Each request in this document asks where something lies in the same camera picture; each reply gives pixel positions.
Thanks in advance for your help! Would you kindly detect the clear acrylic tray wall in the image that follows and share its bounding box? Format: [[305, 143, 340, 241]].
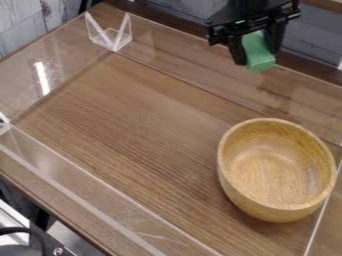
[[0, 125, 215, 256]]

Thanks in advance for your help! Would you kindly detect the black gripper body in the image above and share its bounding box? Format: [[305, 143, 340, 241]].
[[205, 0, 300, 45]]

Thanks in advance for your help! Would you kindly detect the brown wooden bowl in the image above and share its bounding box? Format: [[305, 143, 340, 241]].
[[216, 118, 338, 223]]

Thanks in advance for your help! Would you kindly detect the clear acrylic corner bracket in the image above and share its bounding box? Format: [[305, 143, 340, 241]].
[[84, 12, 132, 52]]

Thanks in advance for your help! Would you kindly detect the green rectangular block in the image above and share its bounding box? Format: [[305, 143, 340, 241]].
[[241, 31, 275, 72]]

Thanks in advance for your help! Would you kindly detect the black cable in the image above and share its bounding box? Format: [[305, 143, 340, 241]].
[[0, 227, 45, 256]]

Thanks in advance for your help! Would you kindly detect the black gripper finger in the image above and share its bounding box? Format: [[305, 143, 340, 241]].
[[263, 21, 287, 54], [228, 36, 247, 66]]

